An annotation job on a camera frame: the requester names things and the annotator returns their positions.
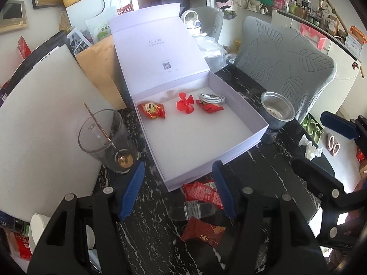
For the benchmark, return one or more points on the yellow toy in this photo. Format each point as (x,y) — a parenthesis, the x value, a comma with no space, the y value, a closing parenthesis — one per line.
(237,45)

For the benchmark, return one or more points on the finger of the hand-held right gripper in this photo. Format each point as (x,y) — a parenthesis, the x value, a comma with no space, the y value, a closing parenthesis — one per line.
(315,177)
(338,126)

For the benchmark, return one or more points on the wall intercom panel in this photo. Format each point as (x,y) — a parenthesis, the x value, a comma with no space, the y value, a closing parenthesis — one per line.
(11,14)

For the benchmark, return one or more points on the white paper bag red label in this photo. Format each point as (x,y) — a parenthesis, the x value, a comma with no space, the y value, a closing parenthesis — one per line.
(124,8)

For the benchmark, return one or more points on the dark red candy packet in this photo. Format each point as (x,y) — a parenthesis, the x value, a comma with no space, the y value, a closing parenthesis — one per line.
(200,232)

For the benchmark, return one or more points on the red foil bag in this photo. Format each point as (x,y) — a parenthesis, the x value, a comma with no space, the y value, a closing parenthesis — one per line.
(24,47)

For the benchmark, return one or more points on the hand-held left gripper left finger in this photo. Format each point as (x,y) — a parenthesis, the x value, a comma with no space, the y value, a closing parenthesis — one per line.
(132,189)

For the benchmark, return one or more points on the green slipper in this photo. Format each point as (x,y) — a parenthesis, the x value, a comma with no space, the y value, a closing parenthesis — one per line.
(317,136)
(304,119)
(312,127)

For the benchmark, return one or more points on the red cartoon candy packet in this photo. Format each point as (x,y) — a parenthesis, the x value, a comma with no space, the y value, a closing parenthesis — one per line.
(152,110)

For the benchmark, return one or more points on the clear plastic bag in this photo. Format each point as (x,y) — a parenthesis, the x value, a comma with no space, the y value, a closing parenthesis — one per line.
(213,51)

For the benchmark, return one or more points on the red printed sauce packet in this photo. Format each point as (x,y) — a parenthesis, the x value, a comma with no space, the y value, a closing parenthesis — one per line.
(197,192)

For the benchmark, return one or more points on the grey leaf-pattern chair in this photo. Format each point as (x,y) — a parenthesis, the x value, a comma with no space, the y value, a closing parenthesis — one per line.
(286,60)

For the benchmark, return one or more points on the brown cardboard box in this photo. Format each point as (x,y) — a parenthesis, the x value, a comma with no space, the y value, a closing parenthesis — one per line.
(332,25)

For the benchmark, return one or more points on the orange package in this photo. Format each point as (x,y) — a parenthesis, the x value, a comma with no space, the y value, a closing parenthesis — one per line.
(359,33)

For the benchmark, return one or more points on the metal cup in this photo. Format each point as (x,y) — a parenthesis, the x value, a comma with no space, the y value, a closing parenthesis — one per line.
(276,111)

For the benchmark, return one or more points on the white slipper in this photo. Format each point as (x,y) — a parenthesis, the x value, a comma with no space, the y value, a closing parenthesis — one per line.
(336,148)
(330,141)

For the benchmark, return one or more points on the white foam board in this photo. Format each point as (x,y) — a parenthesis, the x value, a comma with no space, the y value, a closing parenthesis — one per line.
(43,134)

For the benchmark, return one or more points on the white carton box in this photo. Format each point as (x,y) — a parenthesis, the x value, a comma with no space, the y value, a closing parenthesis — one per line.
(353,45)

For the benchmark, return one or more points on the clear plastic clip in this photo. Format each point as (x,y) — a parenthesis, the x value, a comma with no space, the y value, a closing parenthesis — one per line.
(192,210)

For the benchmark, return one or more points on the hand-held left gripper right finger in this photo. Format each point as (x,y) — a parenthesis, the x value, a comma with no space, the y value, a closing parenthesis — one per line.
(223,189)

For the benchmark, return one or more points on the woven straw fan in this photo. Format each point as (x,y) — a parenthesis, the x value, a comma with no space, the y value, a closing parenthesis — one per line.
(64,21)

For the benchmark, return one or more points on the brown paper envelope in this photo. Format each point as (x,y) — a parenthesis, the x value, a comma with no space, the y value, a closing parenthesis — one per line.
(100,71)

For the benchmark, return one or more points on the black and white photo print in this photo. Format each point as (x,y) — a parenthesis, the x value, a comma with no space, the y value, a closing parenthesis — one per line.
(77,41)

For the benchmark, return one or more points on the black package with white label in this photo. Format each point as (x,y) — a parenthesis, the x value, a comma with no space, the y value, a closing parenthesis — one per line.
(31,63)

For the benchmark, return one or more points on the white paper cup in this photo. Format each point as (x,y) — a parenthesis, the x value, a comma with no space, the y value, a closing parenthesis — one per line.
(38,229)

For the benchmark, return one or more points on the red carton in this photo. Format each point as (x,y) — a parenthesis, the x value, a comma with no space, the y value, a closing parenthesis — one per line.
(23,247)

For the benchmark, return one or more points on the bamboo pole with leaves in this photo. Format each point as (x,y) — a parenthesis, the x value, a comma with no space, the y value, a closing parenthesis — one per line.
(362,70)

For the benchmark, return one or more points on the small cardboard box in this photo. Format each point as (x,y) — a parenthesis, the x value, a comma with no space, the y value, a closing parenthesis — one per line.
(299,13)

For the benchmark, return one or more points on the gold metal spoon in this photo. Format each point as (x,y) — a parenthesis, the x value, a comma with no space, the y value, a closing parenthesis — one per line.
(125,161)

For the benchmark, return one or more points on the white fridge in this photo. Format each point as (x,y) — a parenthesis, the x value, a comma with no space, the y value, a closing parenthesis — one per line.
(86,11)

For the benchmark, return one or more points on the crumpled white tissue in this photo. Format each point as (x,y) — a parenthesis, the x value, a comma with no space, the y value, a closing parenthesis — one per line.
(311,150)

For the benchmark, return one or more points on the round dark sticker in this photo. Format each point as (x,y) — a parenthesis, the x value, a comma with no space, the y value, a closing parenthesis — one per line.
(355,65)

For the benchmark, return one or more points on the grey covered chair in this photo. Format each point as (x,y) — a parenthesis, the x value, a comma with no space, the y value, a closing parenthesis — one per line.
(209,20)

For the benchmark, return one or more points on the small red candy packet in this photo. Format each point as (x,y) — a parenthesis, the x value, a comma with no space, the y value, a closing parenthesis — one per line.
(209,108)

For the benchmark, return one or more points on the white water bottle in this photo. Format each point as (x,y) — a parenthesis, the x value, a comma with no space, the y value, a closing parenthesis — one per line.
(190,21)

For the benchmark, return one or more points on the green and white pouch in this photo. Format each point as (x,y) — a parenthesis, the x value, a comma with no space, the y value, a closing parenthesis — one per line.
(100,27)

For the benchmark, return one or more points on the lavender gift box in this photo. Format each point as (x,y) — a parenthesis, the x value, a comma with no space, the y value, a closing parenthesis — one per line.
(195,137)

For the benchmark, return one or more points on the pink plastic bag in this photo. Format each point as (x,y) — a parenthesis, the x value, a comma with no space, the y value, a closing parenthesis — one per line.
(312,35)

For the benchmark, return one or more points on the clear drinking glass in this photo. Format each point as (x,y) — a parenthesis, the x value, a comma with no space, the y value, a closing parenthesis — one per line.
(97,140)

